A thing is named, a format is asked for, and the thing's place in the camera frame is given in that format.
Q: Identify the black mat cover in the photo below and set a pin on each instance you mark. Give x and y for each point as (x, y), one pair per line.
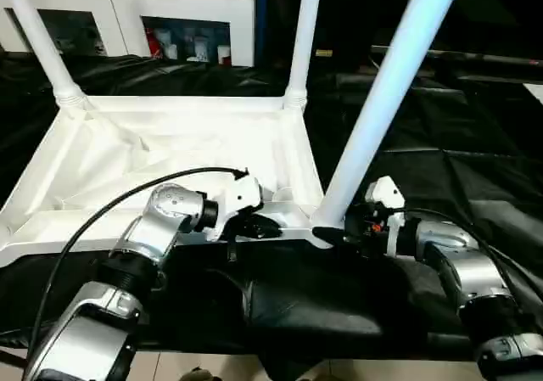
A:
(466, 143)

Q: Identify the grey rounded robot foot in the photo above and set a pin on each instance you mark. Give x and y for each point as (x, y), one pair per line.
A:
(197, 374)

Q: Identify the white plastic table top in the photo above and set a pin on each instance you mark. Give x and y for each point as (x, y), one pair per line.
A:
(169, 135)

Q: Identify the red item behind glass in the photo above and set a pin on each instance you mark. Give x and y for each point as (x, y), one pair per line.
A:
(153, 43)

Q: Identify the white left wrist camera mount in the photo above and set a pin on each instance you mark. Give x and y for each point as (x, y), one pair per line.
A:
(244, 194)

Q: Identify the white flat board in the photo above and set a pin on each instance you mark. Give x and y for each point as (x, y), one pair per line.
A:
(535, 91)

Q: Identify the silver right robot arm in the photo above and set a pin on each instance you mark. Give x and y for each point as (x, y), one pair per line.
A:
(445, 241)

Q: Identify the small brass fitting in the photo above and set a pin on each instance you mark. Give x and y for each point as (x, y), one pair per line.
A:
(324, 53)

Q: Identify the long black rod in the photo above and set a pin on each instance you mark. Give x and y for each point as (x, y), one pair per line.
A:
(466, 55)

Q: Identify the white plastic table leg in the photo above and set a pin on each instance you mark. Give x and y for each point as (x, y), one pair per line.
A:
(42, 37)
(305, 37)
(390, 80)

